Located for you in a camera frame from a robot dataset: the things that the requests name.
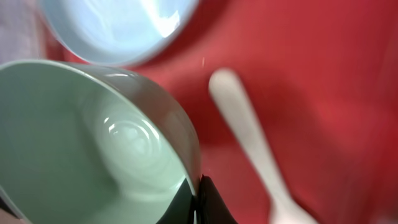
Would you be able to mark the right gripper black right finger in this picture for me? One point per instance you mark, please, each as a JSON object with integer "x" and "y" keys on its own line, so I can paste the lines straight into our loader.
{"x": 210, "y": 205}

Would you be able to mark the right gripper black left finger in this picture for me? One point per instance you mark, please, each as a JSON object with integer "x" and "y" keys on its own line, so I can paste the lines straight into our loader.
{"x": 182, "y": 207}

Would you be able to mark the green bowl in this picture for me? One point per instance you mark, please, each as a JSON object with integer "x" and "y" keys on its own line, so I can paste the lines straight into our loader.
{"x": 91, "y": 144}

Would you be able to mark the light blue bowl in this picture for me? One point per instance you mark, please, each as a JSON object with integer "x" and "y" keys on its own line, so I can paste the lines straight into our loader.
{"x": 117, "y": 32}

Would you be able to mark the white plastic spoon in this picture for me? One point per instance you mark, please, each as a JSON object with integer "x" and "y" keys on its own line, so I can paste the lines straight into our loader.
{"x": 232, "y": 101}

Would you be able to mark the red plastic tray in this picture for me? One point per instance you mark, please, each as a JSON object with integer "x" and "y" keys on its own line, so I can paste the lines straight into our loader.
{"x": 322, "y": 77}

